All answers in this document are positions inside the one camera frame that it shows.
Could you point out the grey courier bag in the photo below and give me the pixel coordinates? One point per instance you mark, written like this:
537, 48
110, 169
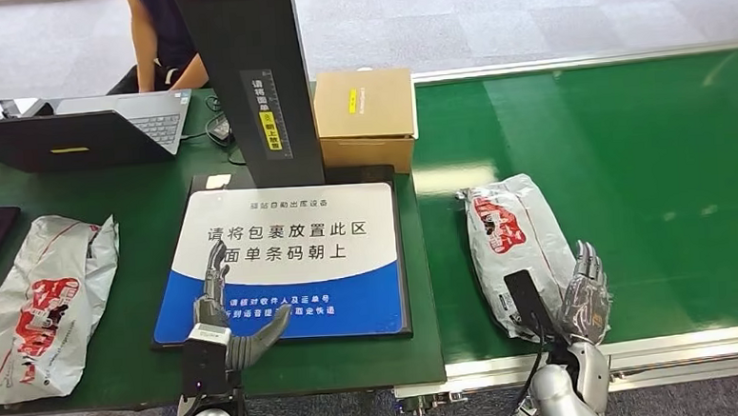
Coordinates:
516, 249
39, 312

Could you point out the grey laptop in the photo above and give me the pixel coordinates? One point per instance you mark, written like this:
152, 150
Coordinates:
75, 140

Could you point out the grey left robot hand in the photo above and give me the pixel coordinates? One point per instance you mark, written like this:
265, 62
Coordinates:
213, 309

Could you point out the yellow column sticker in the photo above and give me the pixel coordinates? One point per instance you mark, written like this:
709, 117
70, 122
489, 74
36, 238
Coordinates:
270, 131

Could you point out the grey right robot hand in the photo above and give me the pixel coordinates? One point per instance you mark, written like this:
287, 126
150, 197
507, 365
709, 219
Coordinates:
586, 309

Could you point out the aluminium conveyor rail, wide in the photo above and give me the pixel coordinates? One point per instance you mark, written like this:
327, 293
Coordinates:
667, 345

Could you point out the green conveyor belt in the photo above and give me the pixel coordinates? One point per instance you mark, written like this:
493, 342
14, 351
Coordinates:
657, 153

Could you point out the grey courier bag, crumpled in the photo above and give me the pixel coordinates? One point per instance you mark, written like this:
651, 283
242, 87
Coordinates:
39, 312

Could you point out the person's left forearm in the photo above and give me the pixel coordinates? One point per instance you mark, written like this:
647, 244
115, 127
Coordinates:
191, 74

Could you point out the blue-white scanner platform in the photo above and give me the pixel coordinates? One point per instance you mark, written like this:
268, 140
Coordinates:
296, 267

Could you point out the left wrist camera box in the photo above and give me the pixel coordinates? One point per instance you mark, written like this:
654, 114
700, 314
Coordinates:
203, 360

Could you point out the black mouse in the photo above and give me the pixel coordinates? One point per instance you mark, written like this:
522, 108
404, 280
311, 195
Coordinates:
219, 129

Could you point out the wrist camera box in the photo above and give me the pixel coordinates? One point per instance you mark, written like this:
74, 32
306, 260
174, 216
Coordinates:
525, 299
203, 360

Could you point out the black scanner column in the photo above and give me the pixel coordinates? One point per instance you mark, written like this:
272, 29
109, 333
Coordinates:
228, 50

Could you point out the person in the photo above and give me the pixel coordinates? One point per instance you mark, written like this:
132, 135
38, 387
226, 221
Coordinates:
170, 27

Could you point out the aluminium conveyor rail, thin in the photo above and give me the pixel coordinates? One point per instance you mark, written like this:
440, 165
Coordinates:
589, 61

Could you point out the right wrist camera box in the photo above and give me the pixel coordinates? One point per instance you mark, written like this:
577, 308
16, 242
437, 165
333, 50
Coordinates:
525, 299

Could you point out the person's right forearm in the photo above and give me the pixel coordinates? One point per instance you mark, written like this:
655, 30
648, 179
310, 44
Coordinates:
144, 48

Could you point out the brown cardboard box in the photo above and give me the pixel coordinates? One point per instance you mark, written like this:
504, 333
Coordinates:
363, 106

